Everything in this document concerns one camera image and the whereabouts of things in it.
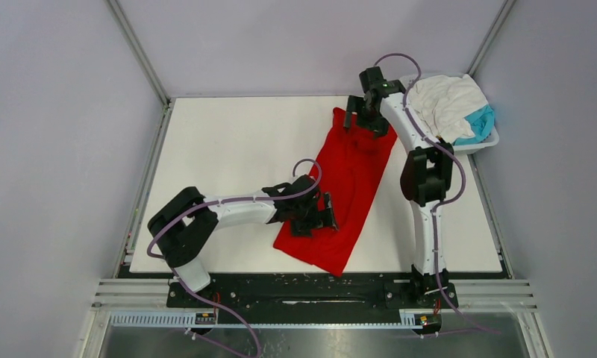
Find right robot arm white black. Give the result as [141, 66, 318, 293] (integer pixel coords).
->
[343, 66, 454, 308]

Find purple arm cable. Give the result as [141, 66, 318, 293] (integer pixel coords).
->
[373, 52, 502, 337]
[146, 157, 324, 358]

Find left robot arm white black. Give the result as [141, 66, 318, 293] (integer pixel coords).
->
[147, 175, 338, 307]

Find white t shirt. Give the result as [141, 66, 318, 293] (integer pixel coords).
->
[407, 74, 490, 145]

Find white plastic laundry basket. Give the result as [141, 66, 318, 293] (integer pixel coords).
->
[398, 72, 501, 157]

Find aluminium frame rail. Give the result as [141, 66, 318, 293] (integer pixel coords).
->
[104, 0, 171, 107]
[466, 0, 516, 77]

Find white slotted cable duct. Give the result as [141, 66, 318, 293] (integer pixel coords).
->
[109, 310, 430, 330]

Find aluminium frame rail left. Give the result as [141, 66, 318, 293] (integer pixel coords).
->
[104, 0, 171, 107]

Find aluminium front frame rails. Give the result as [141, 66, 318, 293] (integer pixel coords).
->
[92, 278, 169, 310]

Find red t shirt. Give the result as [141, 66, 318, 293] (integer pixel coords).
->
[272, 107, 397, 277]

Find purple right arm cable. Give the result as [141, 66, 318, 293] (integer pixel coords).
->
[373, 52, 502, 337]

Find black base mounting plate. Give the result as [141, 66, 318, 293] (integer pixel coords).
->
[166, 272, 459, 324]

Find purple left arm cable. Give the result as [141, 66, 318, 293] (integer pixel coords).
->
[146, 157, 324, 358]

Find aluminium frame rail right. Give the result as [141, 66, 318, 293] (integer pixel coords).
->
[466, 0, 516, 77]

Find light blue t shirt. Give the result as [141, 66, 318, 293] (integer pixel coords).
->
[453, 104, 496, 145]

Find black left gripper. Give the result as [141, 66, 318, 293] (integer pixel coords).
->
[290, 192, 337, 238]

